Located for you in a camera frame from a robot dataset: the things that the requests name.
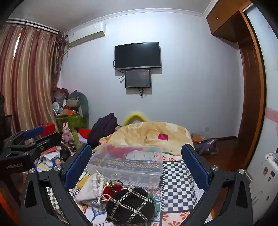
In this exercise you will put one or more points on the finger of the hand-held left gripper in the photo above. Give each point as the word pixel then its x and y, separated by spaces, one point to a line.
pixel 33 131
pixel 52 137

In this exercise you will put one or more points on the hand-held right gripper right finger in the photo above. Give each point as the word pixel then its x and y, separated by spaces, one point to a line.
pixel 194 167

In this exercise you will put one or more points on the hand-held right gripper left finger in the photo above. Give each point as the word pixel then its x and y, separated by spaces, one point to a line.
pixel 78 165

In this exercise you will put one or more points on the white cloth pouch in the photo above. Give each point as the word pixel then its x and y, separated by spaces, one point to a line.
pixel 91 186

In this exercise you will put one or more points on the clear plastic box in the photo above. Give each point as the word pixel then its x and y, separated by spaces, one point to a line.
pixel 121 171

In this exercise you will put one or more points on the green cloth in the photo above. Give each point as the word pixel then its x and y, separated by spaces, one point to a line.
pixel 156 206

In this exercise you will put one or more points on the red box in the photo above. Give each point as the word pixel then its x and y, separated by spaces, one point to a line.
pixel 48 127

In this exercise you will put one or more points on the red book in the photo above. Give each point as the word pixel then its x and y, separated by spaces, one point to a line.
pixel 50 150

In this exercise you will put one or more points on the pink bunny toy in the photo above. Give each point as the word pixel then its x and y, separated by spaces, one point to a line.
pixel 66 135

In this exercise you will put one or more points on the black telescope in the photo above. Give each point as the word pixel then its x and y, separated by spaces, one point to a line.
pixel 73 147

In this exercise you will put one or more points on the pile of papers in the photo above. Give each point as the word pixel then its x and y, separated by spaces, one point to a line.
pixel 48 159

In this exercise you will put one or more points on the patterned bedsheet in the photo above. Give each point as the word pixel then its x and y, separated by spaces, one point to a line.
pixel 178 184

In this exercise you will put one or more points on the grey bag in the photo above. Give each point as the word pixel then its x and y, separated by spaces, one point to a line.
pixel 205 144

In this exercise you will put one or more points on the green storage box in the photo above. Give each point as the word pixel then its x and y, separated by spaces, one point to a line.
pixel 75 120

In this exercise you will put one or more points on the teal cloth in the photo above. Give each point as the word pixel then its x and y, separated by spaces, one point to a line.
pixel 169 153

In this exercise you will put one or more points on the red cloth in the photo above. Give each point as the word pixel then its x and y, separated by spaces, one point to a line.
pixel 83 132

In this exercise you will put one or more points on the magenta cloth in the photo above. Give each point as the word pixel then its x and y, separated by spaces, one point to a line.
pixel 114 150

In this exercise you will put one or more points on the dark purple jacket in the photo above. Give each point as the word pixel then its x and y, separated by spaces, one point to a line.
pixel 102 130

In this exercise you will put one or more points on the grey-green plush toy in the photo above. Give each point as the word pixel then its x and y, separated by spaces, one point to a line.
pixel 83 104

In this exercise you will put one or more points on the striped brown curtain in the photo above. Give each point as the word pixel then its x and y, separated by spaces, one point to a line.
pixel 28 76

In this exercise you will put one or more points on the yellow fleece blanket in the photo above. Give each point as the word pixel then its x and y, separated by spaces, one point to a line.
pixel 134 134

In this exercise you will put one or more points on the yellow foam arc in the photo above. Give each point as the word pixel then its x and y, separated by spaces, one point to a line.
pixel 130 114

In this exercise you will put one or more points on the white appliance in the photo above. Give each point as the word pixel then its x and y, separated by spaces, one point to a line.
pixel 271 160

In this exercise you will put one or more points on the wooden door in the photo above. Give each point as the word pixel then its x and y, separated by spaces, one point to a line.
pixel 249 87

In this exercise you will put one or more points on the white air conditioner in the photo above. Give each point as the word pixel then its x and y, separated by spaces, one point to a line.
pixel 86 35

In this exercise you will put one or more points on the white sliding wardrobe door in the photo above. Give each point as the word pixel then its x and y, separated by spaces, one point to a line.
pixel 269 76

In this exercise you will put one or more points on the wooden upper cabinet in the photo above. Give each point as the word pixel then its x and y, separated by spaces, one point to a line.
pixel 221 19

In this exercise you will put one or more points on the small black wall monitor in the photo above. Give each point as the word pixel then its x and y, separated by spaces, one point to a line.
pixel 138 78

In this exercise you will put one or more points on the white curtain rail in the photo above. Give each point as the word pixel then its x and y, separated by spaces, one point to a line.
pixel 32 24

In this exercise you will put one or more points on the black wall television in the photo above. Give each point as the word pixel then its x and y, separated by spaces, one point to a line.
pixel 138 55

